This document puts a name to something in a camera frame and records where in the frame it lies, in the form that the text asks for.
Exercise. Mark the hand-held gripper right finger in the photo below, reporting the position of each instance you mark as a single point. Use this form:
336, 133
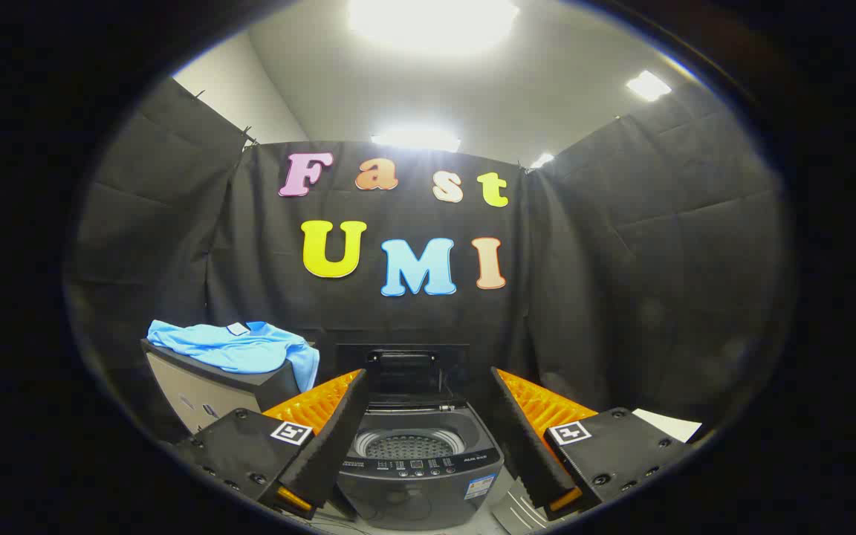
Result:
519, 438

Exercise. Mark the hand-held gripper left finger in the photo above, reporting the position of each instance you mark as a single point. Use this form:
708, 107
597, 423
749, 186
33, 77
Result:
339, 438

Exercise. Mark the dark grey washing machine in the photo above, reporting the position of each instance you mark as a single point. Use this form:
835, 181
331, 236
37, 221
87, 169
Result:
417, 490

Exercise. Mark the light blue polo shirt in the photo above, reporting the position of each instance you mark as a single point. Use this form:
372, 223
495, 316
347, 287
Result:
235, 349

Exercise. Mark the grey ribbed panel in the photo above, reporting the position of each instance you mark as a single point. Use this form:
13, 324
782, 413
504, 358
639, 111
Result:
517, 511

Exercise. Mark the grey cabinet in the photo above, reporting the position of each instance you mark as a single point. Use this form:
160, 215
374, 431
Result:
198, 394

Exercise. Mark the black backdrop cloth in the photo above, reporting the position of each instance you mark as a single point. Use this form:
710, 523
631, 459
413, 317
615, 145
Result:
621, 282

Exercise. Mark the small ceiling light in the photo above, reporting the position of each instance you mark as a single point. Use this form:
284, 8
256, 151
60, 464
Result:
542, 160

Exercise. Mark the long ceiling light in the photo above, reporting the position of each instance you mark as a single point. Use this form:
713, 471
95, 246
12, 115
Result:
414, 139

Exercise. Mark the square ceiling light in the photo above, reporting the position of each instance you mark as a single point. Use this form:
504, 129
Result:
649, 85

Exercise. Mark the large ceiling light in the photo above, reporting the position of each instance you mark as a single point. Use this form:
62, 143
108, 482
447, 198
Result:
432, 22

